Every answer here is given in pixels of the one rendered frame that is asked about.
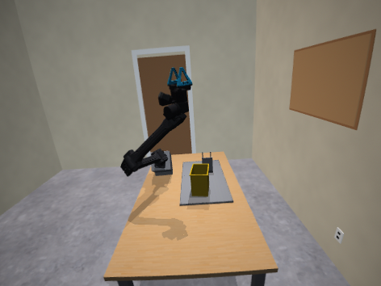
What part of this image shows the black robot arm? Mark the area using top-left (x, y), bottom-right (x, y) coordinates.
top-left (120, 91), bottom-right (189, 177)

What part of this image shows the yellow open-top bin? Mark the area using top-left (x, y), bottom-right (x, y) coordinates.
top-left (190, 164), bottom-right (209, 196)

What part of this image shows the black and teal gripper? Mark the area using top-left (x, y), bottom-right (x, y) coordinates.
top-left (167, 67), bottom-right (193, 103)

